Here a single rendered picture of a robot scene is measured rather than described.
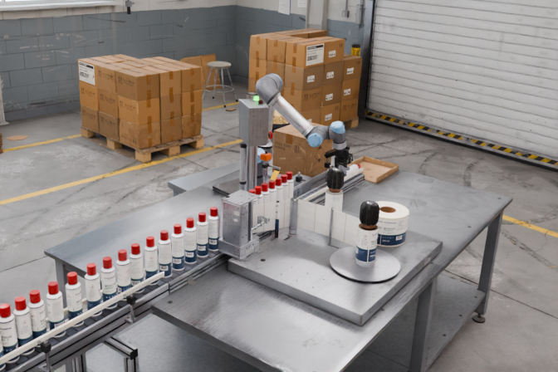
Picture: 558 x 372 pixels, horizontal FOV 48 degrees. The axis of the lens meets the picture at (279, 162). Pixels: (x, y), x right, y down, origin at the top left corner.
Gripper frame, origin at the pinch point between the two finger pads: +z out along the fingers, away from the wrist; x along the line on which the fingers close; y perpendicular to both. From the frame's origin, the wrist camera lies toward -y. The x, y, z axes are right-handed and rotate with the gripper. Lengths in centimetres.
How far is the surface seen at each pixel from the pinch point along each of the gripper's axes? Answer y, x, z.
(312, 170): -19.1, -1.9, 2.4
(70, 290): 2, -173, -75
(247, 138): -5, -64, -66
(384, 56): -177, 378, 144
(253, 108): -3, -58, -79
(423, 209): 52, 0, 10
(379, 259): 64, -71, -23
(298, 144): -24.5, -4.2, -17.0
